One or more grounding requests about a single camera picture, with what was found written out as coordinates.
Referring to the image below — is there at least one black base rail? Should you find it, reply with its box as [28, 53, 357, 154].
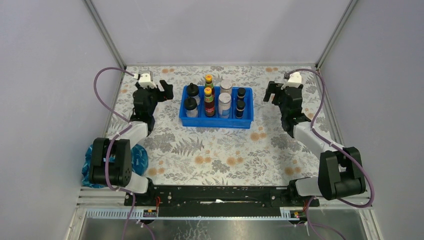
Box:
[124, 185, 310, 217]

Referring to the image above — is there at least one blue patterned cloth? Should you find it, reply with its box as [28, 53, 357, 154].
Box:
[81, 144, 149, 189]

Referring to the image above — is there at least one silver lid spice tin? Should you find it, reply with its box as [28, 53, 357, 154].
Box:
[219, 79, 233, 96]
[218, 92, 232, 119]

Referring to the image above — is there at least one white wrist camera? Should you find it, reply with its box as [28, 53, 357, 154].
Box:
[281, 71, 302, 90]
[133, 70, 157, 89]

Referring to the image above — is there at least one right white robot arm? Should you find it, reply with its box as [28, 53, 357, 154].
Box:
[263, 81, 366, 206]

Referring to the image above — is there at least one slotted cable duct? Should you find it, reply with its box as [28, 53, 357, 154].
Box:
[85, 208, 300, 221]

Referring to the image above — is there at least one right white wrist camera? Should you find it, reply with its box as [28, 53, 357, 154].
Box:
[281, 71, 302, 90]

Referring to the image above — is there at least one floral table mat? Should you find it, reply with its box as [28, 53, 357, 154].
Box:
[105, 65, 345, 187]

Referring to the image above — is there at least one small dark spice bottle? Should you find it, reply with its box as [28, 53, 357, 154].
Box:
[236, 87, 246, 101]
[235, 100, 246, 119]

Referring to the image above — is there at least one yellow cap sauce bottle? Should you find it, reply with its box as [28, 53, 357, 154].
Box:
[204, 74, 215, 91]

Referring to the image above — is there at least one blue plastic divided bin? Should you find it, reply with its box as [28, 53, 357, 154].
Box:
[179, 85, 254, 129]

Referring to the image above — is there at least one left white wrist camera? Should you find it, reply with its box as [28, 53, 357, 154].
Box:
[133, 70, 157, 89]

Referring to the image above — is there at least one green label sauce bottle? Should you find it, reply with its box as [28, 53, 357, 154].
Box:
[203, 87, 215, 117]

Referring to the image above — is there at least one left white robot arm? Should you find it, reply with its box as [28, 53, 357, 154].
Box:
[88, 80, 174, 206]

